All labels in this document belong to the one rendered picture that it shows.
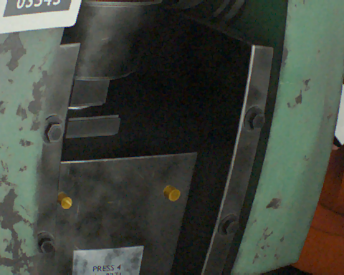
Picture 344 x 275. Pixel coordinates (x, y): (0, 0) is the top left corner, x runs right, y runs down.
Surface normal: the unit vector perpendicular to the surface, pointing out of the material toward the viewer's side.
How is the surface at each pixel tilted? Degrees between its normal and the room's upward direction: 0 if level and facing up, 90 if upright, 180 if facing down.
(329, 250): 90
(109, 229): 90
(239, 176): 90
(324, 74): 90
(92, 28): 100
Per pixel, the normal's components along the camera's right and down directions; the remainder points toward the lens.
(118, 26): 0.46, 0.52
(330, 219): -0.23, -0.87
